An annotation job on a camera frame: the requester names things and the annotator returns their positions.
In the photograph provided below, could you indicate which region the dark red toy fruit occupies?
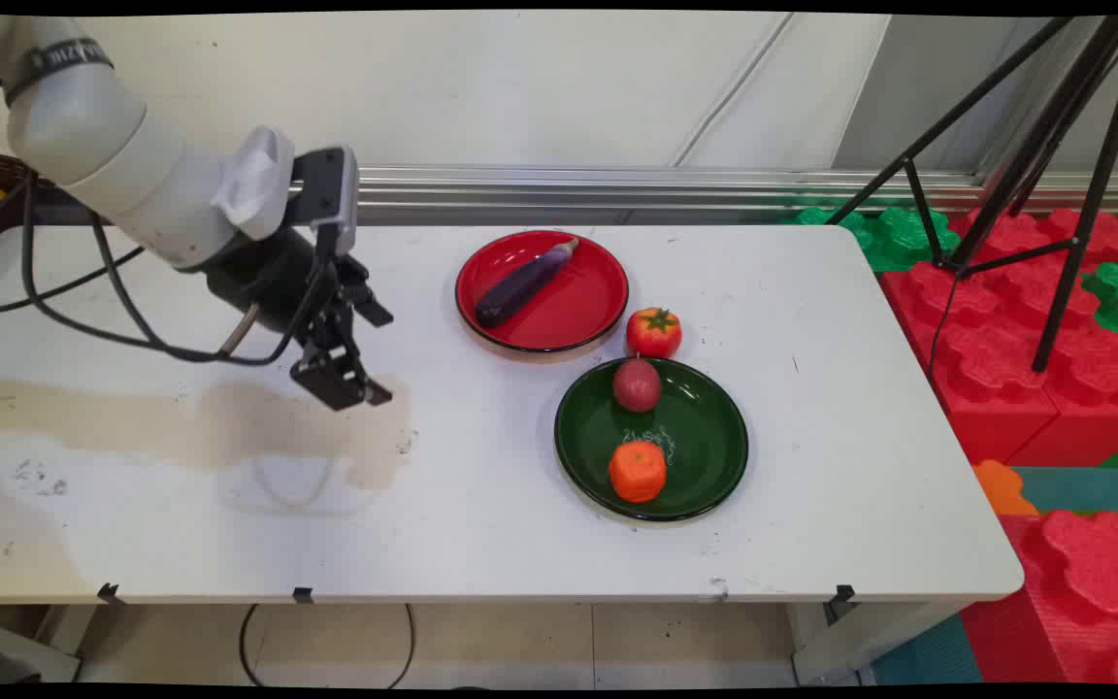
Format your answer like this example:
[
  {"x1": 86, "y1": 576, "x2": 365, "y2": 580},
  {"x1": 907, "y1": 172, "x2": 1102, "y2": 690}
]
[{"x1": 612, "y1": 354, "x2": 664, "y2": 415}]

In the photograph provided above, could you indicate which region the black floor cable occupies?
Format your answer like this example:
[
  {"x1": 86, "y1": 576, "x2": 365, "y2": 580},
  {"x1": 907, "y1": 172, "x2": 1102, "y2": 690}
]
[{"x1": 238, "y1": 603, "x2": 417, "y2": 690}]

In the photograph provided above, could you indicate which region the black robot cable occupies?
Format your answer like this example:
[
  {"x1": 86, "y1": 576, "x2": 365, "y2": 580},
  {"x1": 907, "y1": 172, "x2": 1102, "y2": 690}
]
[{"x1": 0, "y1": 170, "x2": 329, "y2": 367}]

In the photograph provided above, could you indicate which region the orange foam piece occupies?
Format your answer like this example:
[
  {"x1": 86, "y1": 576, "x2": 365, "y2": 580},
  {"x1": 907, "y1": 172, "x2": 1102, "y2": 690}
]
[{"x1": 971, "y1": 459, "x2": 1041, "y2": 516}]

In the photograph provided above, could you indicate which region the red round plate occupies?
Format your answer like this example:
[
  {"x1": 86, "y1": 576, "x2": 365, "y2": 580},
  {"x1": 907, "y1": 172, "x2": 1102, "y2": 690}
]
[{"x1": 454, "y1": 229, "x2": 631, "y2": 356}]

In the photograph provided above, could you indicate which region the black camera tripod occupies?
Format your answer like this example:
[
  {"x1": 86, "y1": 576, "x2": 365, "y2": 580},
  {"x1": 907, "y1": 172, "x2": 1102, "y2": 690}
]
[{"x1": 826, "y1": 15, "x2": 1118, "y2": 375}]

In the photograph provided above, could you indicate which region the white table leg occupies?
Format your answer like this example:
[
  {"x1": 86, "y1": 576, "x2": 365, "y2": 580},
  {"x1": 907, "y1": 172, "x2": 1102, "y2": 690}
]
[{"x1": 790, "y1": 602, "x2": 970, "y2": 686}]

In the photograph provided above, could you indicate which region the dark green round plate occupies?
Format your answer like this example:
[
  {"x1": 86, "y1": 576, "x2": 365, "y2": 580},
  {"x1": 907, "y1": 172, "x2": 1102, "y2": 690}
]
[{"x1": 554, "y1": 356, "x2": 750, "y2": 523}]

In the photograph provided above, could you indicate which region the black velcro strap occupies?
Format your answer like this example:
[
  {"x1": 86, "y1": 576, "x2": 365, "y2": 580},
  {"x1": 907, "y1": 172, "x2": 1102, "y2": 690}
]
[{"x1": 4, "y1": 37, "x2": 115, "y2": 106}]

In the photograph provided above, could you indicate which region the purple toy eggplant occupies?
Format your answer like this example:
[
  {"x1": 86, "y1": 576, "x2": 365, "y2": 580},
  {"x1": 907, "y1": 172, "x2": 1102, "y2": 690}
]
[{"x1": 475, "y1": 237, "x2": 581, "y2": 329}]

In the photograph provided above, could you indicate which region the teal foam mat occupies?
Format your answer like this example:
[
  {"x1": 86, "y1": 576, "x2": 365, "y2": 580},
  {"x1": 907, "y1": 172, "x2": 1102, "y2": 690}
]
[{"x1": 1010, "y1": 466, "x2": 1118, "y2": 514}]

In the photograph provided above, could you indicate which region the red toy tomato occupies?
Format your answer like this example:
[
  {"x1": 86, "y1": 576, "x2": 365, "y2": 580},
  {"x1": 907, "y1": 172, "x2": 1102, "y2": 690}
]
[{"x1": 626, "y1": 307, "x2": 684, "y2": 360}]

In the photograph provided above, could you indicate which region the aluminium wall rail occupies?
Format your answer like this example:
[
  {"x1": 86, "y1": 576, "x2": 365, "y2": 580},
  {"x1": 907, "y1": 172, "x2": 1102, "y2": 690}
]
[{"x1": 355, "y1": 165, "x2": 1118, "y2": 216}]

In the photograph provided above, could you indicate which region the large red foam block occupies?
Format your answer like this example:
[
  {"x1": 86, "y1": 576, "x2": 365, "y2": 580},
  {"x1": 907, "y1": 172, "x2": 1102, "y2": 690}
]
[{"x1": 879, "y1": 208, "x2": 1118, "y2": 469}]

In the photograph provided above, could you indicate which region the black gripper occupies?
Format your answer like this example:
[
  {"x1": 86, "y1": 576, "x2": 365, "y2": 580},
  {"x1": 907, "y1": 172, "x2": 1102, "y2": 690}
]
[{"x1": 203, "y1": 227, "x2": 395, "y2": 412}]

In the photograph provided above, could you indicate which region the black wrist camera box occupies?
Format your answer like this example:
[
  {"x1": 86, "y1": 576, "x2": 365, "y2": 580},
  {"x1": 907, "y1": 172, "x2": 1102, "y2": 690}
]
[{"x1": 291, "y1": 146, "x2": 361, "y2": 259}]

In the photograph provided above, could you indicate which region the orange toy tangerine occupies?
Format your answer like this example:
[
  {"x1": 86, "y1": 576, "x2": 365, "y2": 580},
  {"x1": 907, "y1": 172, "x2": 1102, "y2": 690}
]
[{"x1": 608, "y1": 439, "x2": 669, "y2": 505}]

